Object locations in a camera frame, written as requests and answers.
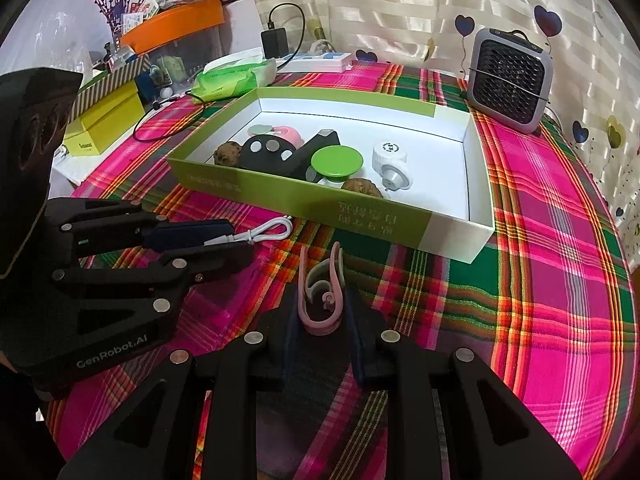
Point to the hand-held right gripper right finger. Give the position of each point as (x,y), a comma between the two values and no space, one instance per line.
(355,340)

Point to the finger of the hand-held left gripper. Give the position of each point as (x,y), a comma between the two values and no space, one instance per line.
(190,232)
(220,257)

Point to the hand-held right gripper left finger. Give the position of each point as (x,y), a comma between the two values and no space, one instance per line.
(290,340)

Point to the pink clip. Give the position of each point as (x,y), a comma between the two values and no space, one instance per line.
(320,320)

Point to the brown walnut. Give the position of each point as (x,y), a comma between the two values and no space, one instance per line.
(357,185)
(227,152)

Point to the black part with round caps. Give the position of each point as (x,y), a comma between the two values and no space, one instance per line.
(267,155)

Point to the pale green round disc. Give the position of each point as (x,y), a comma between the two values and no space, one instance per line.
(260,130)

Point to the black block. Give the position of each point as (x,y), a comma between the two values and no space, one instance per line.
(312,155)

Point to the pink round gadget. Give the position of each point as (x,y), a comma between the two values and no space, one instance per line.
(289,132)

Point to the white mushroom-shaped knob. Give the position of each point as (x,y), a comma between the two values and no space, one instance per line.
(395,177)

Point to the white round printed device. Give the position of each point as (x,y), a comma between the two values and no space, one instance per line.
(387,150)

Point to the white and green cardboard box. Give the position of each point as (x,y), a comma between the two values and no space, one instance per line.
(450,160)

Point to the yellow box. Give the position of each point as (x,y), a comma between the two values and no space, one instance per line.
(107,120)

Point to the dark blue small box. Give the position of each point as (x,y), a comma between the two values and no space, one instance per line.
(147,85)

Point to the green tissue pack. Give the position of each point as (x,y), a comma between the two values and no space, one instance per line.
(232,80)

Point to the striped cardboard box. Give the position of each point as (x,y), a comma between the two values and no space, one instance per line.
(110,82)

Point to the black charger adapter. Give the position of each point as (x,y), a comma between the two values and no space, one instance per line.
(274,42)

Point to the orange lidded clear bin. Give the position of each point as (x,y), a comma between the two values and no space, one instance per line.
(172,22)

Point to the white power strip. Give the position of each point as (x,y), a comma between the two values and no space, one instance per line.
(320,62)

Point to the white plug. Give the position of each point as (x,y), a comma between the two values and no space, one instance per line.
(320,47)

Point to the colourful paper packets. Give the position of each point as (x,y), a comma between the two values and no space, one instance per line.
(137,12)

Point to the clear plastic bag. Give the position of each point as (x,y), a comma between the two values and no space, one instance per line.
(55,50)

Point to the grey space heater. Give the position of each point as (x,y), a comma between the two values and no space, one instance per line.
(507,80)

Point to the striped heart print curtain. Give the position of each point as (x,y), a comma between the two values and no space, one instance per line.
(425,10)

